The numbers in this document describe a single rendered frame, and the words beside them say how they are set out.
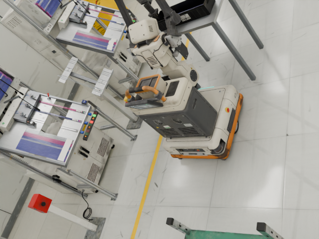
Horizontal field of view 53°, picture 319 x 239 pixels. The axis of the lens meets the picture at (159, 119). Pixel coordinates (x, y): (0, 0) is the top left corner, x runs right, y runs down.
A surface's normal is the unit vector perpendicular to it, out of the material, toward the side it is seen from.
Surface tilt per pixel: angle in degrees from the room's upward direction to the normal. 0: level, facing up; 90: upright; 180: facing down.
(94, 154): 90
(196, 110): 90
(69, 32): 45
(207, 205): 0
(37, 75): 90
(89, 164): 90
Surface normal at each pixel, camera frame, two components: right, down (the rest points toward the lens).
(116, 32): 0.10, -0.49
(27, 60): 0.76, -0.15
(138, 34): -0.65, 0.27
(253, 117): -0.61, -0.53
